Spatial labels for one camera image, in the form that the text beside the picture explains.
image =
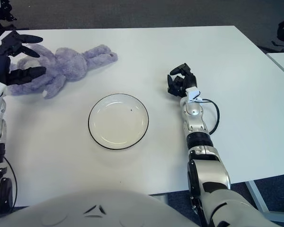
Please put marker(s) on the white table leg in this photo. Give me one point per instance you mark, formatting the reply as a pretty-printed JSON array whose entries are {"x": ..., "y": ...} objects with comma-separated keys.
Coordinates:
[{"x": 258, "y": 198}]

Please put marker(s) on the white plate black rim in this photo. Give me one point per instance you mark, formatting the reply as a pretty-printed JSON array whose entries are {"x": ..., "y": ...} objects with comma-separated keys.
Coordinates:
[{"x": 118, "y": 123}]

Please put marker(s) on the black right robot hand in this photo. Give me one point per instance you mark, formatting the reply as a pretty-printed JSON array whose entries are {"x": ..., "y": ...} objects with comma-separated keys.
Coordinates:
[{"x": 188, "y": 80}]

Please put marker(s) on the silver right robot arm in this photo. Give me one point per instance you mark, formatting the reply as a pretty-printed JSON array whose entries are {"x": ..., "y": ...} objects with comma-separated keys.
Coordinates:
[{"x": 195, "y": 123}]

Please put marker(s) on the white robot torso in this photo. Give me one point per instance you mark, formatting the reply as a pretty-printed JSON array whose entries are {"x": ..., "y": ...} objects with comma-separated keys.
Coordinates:
[{"x": 97, "y": 212}]

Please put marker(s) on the grey under-table box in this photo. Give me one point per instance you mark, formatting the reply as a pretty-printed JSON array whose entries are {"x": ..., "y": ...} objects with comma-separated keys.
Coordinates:
[{"x": 161, "y": 199}]

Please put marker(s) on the purple plush bunny doll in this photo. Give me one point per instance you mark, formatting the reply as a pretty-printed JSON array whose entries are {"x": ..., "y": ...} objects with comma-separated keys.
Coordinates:
[{"x": 71, "y": 63}]

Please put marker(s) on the black stand bracket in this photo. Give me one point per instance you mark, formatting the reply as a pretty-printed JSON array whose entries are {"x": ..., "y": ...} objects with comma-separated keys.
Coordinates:
[{"x": 196, "y": 208}]

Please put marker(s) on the black office chair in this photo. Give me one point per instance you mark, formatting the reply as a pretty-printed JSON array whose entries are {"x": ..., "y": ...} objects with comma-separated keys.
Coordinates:
[{"x": 2, "y": 9}]

